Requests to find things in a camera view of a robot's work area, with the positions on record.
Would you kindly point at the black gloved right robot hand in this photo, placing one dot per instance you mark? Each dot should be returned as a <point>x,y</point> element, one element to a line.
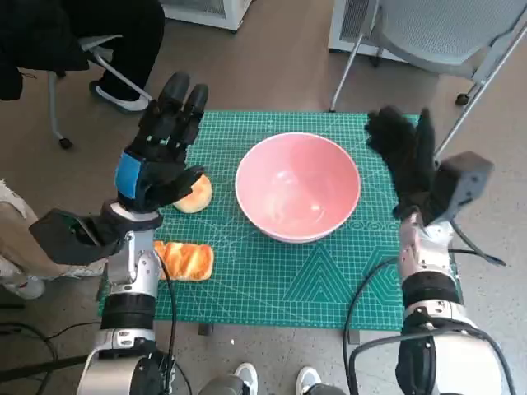
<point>407,164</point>

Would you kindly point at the black left robot hand blue tape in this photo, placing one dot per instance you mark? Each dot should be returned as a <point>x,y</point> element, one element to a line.
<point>160,164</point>

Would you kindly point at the round toy bread bun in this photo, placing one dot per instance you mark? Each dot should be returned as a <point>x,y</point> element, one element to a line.
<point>197,197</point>

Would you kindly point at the braided rectangular toy bread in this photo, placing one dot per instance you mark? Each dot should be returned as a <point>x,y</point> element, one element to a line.
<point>185,259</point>

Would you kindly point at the pink bowl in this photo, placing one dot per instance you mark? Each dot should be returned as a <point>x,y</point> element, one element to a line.
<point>296,185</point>

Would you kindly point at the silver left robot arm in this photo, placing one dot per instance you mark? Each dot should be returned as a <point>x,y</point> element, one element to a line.
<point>127,304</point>

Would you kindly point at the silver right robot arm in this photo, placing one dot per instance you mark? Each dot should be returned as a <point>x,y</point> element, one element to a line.
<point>432,296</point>

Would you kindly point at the grey mesh office chair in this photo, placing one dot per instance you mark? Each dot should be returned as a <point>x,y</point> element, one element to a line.
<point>432,29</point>

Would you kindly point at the white cabinet with perforated side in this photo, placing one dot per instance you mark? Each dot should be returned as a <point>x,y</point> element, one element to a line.
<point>350,24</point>

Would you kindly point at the person in beige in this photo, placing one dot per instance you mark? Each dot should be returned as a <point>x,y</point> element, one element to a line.
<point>24,238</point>

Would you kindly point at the white cabinet with glass front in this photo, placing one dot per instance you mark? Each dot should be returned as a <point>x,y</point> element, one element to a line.
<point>197,10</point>

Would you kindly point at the green cutting mat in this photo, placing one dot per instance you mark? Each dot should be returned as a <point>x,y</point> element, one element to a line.
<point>267,288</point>

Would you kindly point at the person in black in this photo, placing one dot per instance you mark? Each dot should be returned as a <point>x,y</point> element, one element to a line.
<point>49,29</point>

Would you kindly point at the white shoe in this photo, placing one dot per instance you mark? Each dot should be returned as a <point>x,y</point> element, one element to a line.
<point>309,378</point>
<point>246,376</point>

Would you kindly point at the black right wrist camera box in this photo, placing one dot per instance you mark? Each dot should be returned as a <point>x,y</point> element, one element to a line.
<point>461,181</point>

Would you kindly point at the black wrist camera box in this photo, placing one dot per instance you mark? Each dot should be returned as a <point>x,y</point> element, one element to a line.
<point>66,238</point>
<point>461,181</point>

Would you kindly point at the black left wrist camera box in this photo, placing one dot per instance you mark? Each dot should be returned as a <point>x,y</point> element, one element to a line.
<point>66,238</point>

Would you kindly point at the grey metal frame chair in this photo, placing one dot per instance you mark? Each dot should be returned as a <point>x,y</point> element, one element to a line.
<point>99,43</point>

